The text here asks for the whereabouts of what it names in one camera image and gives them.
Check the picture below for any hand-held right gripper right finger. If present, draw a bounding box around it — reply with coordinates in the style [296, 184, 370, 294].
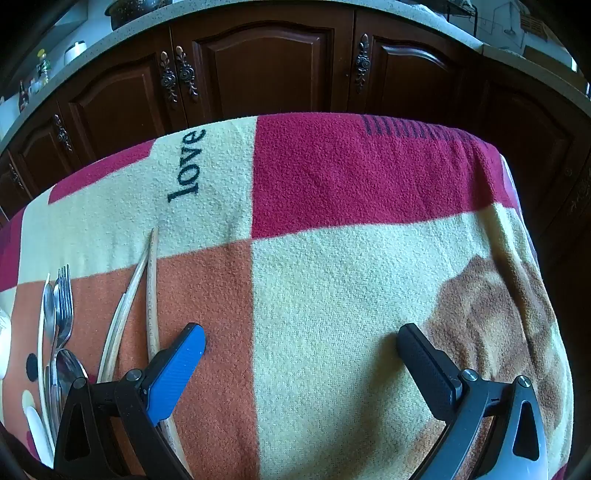
[396, 323, 550, 480]

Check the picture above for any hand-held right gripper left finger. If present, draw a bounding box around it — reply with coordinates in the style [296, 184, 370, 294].
[53, 322, 206, 480]

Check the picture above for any dark wooden chopstick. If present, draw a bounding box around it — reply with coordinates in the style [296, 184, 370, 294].
[146, 227, 191, 472]

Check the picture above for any white ceramic spoon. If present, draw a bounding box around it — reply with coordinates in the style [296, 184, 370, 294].
[24, 405, 55, 468]

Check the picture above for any red and cream printed blanket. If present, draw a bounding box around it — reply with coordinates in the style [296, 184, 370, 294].
[0, 112, 575, 480]

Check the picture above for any metal fork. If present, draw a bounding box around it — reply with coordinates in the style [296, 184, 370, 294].
[50, 272, 70, 361]
[52, 264, 75, 356]

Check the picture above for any brown cabinet door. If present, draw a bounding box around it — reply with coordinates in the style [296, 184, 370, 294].
[58, 46, 185, 155]
[171, 9, 356, 127]
[7, 97, 81, 195]
[355, 9, 485, 125]
[475, 60, 591, 241]
[0, 152, 33, 222]

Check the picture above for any yellow bottle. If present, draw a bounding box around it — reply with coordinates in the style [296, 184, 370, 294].
[36, 48, 51, 86]

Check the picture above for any white jar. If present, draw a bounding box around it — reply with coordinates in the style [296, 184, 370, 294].
[64, 41, 88, 65]

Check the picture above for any dark cooking pot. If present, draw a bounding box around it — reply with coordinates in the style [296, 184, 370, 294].
[105, 0, 174, 28]

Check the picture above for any wire dish rack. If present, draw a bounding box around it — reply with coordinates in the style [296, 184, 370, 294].
[436, 0, 483, 21]

